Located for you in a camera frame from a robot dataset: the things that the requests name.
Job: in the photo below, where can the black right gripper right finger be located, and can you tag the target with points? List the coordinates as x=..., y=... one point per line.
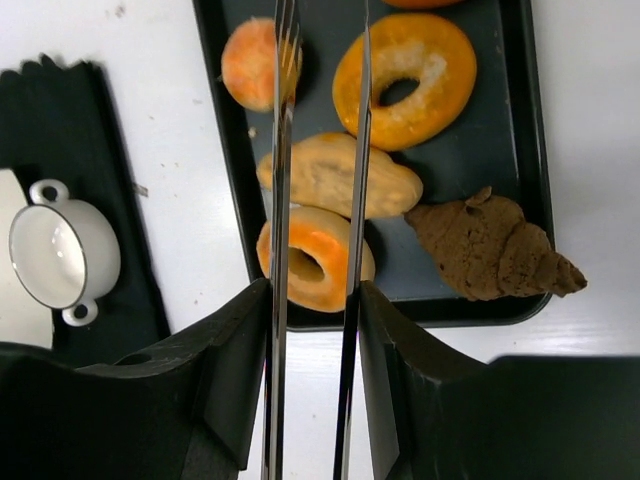
x=435, y=413

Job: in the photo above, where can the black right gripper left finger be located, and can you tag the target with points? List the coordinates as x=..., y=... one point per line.
x=183, y=408

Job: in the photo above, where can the dark orange ring doughnut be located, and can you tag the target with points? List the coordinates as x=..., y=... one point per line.
x=423, y=71

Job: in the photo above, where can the steel serving tongs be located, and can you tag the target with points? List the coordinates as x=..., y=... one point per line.
x=287, y=14

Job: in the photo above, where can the oblong tan bread roll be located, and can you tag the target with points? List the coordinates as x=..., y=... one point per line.
x=322, y=175

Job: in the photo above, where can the brown chocolate croissant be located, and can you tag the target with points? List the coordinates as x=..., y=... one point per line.
x=485, y=249

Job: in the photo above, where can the white square plate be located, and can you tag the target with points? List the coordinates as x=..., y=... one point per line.
x=23, y=320

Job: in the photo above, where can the black baking tray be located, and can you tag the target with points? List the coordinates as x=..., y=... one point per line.
x=497, y=141

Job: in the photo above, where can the black cloth placemat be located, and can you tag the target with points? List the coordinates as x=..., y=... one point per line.
x=59, y=122

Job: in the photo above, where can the small round bun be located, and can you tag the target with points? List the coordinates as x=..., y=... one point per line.
x=262, y=63

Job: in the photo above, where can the orange round bun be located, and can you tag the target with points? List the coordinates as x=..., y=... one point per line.
x=420, y=4

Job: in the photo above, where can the white two-handled soup bowl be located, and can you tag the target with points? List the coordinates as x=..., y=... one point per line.
x=64, y=252

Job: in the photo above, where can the pale orange ring doughnut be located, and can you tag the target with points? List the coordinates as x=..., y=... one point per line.
x=317, y=259

